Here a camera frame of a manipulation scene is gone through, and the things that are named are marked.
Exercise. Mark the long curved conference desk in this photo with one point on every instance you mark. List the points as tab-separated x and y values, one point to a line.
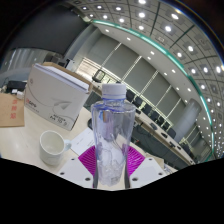
150	133

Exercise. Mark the mesh-back office chair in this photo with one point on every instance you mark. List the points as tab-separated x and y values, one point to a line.
97	76

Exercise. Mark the row of black office chairs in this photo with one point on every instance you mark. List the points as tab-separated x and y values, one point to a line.
154	115

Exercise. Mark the black desk phone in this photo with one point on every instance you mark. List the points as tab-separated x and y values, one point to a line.
89	124

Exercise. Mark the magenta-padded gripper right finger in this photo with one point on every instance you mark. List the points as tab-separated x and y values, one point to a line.
136	160

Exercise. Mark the clear plastic water bottle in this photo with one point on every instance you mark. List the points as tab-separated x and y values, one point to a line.
113	133

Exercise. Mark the white ceramic mug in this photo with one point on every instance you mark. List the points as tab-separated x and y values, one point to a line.
50	155

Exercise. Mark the recessed ceiling lights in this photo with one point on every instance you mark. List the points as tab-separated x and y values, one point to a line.
141	15

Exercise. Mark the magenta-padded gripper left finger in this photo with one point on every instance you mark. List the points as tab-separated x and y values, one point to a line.
88	160

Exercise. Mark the white copy paper carton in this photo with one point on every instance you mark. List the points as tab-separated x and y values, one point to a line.
50	100

